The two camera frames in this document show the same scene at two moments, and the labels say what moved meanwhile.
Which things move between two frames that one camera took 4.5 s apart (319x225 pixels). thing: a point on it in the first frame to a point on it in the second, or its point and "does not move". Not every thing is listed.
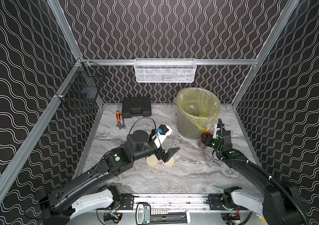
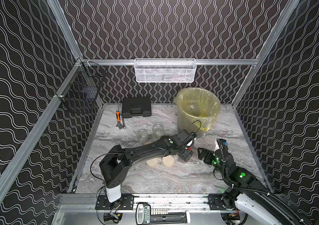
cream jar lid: [170, 163] does not move
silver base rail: [175, 201] does not move
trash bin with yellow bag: [198, 109] does not move
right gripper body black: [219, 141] to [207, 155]
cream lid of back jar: [152, 160] does not move
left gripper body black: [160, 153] to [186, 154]
